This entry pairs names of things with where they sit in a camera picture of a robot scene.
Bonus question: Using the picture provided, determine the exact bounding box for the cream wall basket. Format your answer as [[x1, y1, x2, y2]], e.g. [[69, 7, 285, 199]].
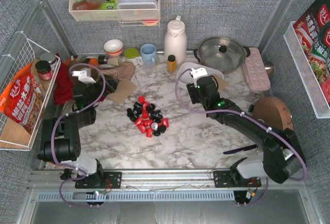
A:
[[69, 0, 160, 26]]

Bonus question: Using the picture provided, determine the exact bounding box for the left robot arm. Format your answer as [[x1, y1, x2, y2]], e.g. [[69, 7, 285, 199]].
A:
[[37, 81, 105, 188]]

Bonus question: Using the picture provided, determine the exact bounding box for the black coffee capsule bottom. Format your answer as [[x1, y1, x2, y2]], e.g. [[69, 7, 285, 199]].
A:
[[153, 130, 161, 136]]

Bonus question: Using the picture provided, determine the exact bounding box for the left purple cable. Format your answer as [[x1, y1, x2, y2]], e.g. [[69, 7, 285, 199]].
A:
[[50, 62, 107, 207]]

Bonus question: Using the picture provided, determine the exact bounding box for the pink egg tray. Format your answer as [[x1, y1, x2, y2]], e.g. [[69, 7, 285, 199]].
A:
[[242, 47, 271, 91]]

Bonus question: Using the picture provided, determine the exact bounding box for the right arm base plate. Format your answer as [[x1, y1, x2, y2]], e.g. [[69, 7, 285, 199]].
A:
[[212, 170, 261, 188]]

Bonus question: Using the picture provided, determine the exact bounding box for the white wire side basket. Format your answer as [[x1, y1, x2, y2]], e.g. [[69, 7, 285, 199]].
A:
[[1, 31, 61, 151]]

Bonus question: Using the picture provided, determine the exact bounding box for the green lid cup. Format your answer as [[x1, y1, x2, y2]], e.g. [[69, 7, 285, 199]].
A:
[[124, 47, 143, 66]]

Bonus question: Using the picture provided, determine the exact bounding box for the red seasoning packet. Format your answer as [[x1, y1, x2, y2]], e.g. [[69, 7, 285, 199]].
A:
[[293, 0, 329, 103]]

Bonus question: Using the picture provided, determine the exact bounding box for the orange juice bottle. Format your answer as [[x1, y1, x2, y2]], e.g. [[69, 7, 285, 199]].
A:
[[167, 55, 176, 73]]

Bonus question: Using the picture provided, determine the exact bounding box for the white thermos jug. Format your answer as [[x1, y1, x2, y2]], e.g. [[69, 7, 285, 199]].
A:
[[164, 15, 187, 65]]

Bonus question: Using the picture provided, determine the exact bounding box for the red cloth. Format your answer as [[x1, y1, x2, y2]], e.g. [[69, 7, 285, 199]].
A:
[[53, 60, 74, 105]]

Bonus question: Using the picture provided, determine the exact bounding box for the clear plastic food container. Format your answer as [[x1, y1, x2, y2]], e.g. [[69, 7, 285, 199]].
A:
[[117, 0, 158, 20]]

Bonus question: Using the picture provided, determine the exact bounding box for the purple cable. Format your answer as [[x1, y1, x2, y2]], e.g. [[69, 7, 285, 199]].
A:
[[50, 62, 107, 207], [175, 68, 308, 206]]

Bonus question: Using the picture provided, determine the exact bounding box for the white plastic storage basket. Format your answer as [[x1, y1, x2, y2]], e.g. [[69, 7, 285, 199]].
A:
[[176, 62, 224, 88]]

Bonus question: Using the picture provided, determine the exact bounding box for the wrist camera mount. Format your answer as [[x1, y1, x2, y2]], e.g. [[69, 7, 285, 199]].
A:
[[190, 67, 208, 79], [72, 68, 96, 84]]

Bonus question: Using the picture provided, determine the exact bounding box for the purple knife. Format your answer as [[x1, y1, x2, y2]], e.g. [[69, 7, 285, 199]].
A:
[[223, 145, 258, 155]]

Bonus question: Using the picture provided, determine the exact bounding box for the silver lid jar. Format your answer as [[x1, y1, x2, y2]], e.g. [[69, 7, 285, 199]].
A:
[[40, 52, 57, 71]]

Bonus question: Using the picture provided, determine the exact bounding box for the orange snack bag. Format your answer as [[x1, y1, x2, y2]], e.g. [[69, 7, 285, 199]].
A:
[[1, 63, 43, 134]]

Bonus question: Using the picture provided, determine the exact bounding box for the orange plate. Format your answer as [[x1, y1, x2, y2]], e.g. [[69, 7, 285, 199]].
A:
[[87, 58, 99, 66]]

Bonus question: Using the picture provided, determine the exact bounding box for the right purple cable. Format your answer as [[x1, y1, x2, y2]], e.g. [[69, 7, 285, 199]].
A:
[[175, 68, 308, 206]]

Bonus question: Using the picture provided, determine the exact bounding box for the red coffee capsule top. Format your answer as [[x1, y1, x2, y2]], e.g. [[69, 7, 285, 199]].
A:
[[138, 96, 145, 104]]

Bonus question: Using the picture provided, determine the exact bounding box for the brown cardboard piece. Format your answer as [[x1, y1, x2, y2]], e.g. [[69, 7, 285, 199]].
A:
[[109, 78, 137, 104]]

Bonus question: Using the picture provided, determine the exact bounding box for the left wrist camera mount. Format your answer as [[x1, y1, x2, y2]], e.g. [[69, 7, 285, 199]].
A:
[[72, 68, 96, 84]]

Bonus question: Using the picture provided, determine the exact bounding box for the red coffee capsule bottom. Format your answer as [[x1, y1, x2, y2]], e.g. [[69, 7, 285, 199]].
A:
[[146, 127, 153, 138]]

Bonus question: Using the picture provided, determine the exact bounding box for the striped pink towel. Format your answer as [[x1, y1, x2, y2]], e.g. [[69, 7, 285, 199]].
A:
[[101, 61, 135, 80]]

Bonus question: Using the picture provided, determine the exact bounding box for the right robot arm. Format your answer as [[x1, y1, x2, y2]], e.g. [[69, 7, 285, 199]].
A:
[[186, 76, 307, 184]]

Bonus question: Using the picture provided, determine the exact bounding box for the steel ladle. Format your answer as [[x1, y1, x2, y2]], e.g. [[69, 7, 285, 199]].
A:
[[263, 61, 275, 77]]

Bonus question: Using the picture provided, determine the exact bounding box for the clear glass cup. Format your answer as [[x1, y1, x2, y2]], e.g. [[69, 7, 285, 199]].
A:
[[142, 65, 155, 76]]

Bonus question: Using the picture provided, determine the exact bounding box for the red lid jar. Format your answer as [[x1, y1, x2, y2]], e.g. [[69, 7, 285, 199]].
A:
[[35, 60, 53, 81]]

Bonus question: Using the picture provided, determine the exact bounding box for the blue mug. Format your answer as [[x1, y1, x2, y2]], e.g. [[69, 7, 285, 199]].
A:
[[140, 43, 159, 65]]

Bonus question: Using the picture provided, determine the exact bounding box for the round wooden cutting board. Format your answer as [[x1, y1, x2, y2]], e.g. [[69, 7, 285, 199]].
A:
[[252, 97, 293, 130]]

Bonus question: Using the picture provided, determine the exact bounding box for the black bottle cap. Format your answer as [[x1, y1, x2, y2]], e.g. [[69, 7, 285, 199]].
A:
[[97, 55, 108, 65]]

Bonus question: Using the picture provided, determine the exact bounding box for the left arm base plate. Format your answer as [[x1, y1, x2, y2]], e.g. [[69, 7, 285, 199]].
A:
[[75, 171, 122, 189]]

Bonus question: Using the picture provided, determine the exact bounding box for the white right wall basket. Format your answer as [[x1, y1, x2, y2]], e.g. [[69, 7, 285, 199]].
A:
[[283, 21, 329, 119]]

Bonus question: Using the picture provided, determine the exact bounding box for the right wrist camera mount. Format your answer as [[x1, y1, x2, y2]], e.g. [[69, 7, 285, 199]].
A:
[[190, 67, 208, 79]]

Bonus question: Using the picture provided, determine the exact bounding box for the red coffee capsule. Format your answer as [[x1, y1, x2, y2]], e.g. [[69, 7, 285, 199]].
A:
[[138, 96, 145, 104], [146, 127, 153, 138], [161, 118, 169, 128]]

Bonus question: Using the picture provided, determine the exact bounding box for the silver foil coffee capsule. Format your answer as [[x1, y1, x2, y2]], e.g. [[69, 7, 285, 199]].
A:
[[151, 122, 158, 130]]

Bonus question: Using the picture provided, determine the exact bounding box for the steel pot with lid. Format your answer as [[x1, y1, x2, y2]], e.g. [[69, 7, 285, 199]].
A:
[[193, 37, 251, 74]]

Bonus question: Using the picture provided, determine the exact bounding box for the orange striped bowl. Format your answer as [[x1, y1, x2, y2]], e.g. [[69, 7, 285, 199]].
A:
[[104, 39, 123, 57]]

